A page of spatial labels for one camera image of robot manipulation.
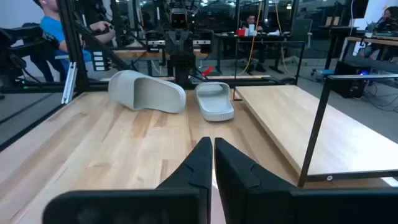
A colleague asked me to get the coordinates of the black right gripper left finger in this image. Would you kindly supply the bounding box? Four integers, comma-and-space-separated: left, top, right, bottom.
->
42, 136, 213, 224

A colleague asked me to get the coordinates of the wooden shelf with black frame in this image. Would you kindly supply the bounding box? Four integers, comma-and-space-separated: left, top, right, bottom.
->
231, 40, 398, 189

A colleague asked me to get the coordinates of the black metal rig frame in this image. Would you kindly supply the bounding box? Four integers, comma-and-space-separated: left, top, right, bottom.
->
0, 0, 296, 100

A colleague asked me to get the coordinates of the yellow hanging cable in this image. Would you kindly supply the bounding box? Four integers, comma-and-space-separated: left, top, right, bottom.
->
238, 2, 290, 76

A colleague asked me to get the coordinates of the black computer tower purple light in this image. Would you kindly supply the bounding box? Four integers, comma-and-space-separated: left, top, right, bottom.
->
331, 60, 371, 99

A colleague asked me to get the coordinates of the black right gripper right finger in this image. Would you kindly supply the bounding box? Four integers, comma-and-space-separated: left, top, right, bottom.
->
214, 138, 398, 224

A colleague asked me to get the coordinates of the silver aluminium profile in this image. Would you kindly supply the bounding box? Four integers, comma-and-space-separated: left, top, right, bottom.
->
61, 62, 77, 105

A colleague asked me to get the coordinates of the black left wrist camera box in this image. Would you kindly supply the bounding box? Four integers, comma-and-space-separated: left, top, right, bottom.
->
170, 8, 188, 30

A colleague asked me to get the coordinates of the black office desk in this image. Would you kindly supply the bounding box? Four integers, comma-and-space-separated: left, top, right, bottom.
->
213, 30, 307, 75

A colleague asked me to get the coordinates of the person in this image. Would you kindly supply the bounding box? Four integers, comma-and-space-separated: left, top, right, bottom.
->
357, 6, 398, 60
32, 0, 116, 82
241, 14, 269, 73

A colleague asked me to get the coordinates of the black equipment stand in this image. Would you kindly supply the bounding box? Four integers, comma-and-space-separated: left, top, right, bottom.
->
0, 26, 60, 91

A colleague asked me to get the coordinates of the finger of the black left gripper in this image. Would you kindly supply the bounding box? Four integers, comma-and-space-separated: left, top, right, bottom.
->
198, 29, 215, 54
146, 30, 165, 52

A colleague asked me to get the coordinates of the wooden top desk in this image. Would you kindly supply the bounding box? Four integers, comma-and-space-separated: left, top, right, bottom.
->
340, 35, 398, 75

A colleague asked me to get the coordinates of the grey rubber slide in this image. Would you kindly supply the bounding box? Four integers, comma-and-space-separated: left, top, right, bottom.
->
108, 70, 187, 114
195, 82, 235, 122

